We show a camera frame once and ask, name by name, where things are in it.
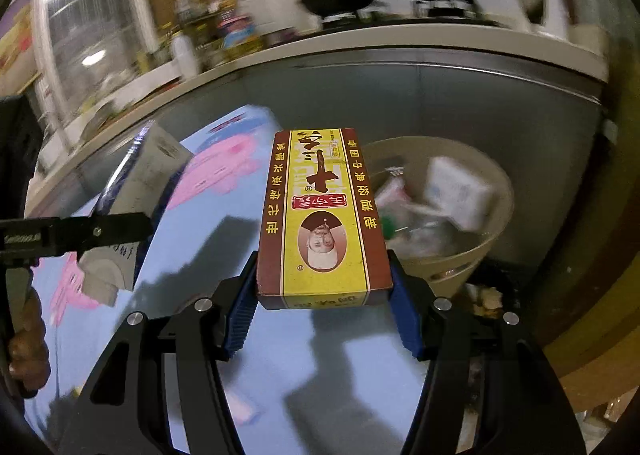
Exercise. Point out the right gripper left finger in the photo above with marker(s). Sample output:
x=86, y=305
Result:
x=122, y=408

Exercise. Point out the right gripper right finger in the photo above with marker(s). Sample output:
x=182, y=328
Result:
x=523, y=407

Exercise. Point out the white tissue pack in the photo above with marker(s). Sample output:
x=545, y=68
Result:
x=459, y=194

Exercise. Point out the yellow brown spice box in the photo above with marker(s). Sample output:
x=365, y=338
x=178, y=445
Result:
x=321, y=244

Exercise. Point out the clear plastic bottle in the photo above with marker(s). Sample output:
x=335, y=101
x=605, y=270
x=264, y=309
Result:
x=413, y=231

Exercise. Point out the beige trash bin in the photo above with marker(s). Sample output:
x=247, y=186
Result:
x=397, y=168

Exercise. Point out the grey kitchen cabinets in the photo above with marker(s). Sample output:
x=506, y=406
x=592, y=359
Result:
x=537, y=120

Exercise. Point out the person left hand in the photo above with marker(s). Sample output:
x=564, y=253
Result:
x=29, y=352

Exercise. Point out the blue cartoon pig tablecloth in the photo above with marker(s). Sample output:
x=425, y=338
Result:
x=308, y=382

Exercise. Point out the window with grille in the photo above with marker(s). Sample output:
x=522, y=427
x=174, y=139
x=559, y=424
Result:
x=91, y=48

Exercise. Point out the white plastic jug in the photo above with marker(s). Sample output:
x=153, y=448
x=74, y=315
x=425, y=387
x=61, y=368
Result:
x=184, y=54

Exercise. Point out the spice rack with bottles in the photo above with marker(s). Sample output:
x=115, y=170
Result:
x=196, y=22

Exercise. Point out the cooking oil bottle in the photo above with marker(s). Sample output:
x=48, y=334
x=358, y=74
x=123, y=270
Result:
x=239, y=37

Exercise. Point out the gas stove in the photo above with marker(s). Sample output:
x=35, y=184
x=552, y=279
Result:
x=379, y=14

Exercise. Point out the fruit wall poster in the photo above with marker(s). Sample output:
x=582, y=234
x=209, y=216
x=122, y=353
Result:
x=17, y=52

